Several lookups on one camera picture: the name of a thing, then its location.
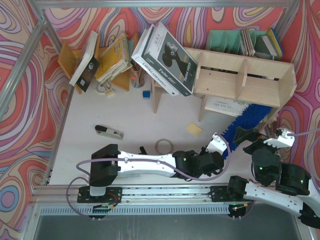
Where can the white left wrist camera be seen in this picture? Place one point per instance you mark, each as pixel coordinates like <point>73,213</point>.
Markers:
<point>217,144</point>

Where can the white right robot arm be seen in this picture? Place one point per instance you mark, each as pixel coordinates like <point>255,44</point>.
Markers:
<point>286,186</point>

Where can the spiral notebook under shelf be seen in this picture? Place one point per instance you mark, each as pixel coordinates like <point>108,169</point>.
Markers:
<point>225,106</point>

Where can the white Chokladfabriken book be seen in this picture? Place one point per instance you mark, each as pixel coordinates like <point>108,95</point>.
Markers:
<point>137,56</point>

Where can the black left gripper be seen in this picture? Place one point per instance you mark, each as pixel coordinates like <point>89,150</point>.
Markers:
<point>210,162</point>

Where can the black white Twins story book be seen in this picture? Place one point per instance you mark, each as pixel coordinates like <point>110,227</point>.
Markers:
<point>169,59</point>

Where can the white book with black cover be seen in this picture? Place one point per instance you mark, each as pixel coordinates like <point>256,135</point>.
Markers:
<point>86,64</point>

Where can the black T-shaped plastic piece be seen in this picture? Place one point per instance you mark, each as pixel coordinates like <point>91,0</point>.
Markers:
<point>142,151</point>

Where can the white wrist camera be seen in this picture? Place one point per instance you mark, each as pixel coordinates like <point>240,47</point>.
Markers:
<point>217,144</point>
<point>284,139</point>

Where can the wooden bookshelf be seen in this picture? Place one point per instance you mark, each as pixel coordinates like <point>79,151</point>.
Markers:
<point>248,79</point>

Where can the padlock with ring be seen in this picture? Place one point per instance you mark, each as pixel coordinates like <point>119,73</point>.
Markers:
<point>105,89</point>

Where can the masking tape roll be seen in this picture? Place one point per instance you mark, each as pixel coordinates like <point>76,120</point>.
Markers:
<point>164,146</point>

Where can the blue yellow book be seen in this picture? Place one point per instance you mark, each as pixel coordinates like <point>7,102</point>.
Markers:
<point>276,43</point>

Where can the yellow sticky note pad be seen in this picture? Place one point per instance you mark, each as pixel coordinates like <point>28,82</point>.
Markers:
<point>194,129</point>

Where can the grey book in organiser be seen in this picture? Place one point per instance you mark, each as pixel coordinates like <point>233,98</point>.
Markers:
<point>264,48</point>

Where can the blue stamp block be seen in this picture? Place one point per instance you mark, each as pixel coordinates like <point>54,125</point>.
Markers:
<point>146,94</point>

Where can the blue microfibre duster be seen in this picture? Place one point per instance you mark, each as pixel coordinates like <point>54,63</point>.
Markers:
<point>250,118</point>

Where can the yellow worn books stack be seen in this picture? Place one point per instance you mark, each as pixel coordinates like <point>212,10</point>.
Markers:
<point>114,60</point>

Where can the yellow wooden book stand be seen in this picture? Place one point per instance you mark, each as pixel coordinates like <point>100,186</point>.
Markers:
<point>67,60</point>

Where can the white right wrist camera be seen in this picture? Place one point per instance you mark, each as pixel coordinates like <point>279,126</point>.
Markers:
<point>284,139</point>

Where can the pencils bundle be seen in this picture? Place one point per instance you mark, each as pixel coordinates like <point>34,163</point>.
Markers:
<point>137,78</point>

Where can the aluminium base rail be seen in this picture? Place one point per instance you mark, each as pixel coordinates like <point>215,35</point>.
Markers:
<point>191,194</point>

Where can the green desk organiser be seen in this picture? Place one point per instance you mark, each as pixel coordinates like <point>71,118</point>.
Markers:
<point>231,42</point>

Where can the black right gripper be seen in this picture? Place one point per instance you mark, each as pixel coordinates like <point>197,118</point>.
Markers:
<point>253,144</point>

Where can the brown card stack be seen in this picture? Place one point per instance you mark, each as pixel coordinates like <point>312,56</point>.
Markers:
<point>247,46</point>

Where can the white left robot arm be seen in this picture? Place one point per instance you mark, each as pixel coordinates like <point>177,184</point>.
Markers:
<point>187,165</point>

